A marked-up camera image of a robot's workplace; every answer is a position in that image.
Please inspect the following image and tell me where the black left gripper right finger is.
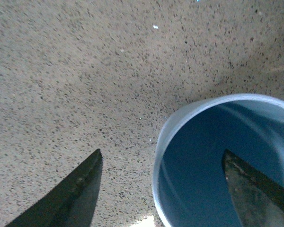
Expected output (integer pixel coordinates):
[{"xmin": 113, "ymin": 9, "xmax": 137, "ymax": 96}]
[{"xmin": 222, "ymin": 149, "xmax": 284, "ymax": 227}]

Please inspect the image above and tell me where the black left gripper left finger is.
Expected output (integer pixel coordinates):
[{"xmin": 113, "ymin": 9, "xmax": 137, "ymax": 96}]
[{"xmin": 8, "ymin": 149, "xmax": 103, "ymax": 227}]

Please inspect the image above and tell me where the blue plastic cup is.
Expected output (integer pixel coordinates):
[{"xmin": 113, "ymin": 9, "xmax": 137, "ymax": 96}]
[{"xmin": 152, "ymin": 94, "xmax": 284, "ymax": 227}]

